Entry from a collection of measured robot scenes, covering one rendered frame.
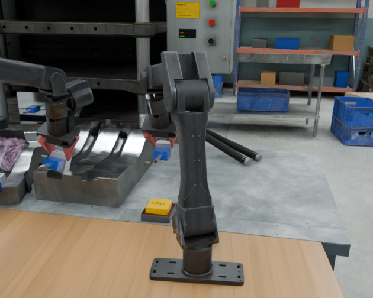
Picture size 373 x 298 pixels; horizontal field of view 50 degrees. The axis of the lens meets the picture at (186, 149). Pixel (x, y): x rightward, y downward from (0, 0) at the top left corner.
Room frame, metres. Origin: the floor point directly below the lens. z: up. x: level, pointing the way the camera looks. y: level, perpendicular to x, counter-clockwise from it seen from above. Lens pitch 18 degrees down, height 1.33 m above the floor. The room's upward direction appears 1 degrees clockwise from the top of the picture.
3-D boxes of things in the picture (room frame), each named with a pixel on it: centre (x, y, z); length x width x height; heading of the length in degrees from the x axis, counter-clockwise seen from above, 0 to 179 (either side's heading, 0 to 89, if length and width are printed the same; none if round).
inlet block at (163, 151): (1.13, 0.08, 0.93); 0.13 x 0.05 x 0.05; 170
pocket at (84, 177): (1.08, 0.27, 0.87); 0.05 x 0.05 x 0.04; 80
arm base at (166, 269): (0.74, -0.03, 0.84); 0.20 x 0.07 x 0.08; 85
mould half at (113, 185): (1.32, 0.28, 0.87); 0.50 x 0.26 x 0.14; 170
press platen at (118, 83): (2.29, 0.69, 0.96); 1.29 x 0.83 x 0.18; 80
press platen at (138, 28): (2.29, 0.69, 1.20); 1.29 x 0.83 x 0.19; 80
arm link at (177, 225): (0.75, -0.02, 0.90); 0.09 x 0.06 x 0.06; 108
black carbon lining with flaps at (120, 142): (1.30, 0.29, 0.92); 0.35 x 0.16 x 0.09; 170
